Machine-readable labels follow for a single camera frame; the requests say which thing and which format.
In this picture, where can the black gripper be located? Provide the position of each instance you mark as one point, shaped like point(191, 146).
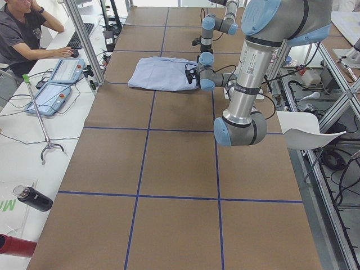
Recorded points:
point(203, 48)

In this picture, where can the light blue striped shirt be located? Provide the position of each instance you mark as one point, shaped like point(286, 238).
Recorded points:
point(162, 74)

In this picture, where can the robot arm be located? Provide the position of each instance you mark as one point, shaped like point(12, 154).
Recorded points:
point(266, 25)
point(210, 23)

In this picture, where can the white plastic chair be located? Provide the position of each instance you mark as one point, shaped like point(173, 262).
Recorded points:
point(302, 131)

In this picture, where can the black computer mouse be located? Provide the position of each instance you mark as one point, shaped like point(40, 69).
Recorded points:
point(75, 53)

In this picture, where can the upper blue teach pendant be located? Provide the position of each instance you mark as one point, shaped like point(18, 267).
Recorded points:
point(67, 71)

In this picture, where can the blue teach pendant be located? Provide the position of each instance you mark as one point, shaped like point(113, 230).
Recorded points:
point(67, 71)
point(50, 98)

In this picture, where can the lower blue teach pendant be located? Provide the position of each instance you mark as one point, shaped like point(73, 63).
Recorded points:
point(50, 98)

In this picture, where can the seated person grey shirt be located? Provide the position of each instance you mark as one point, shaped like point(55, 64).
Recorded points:
point(21, 23)

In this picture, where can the black water bottle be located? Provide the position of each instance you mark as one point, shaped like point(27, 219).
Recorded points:
point(33, 198)

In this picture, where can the red bottle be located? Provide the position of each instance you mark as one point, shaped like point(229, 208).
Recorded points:
point(17, 247)

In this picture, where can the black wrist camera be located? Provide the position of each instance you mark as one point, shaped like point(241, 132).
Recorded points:
point(191, 73)
point(196, 41)

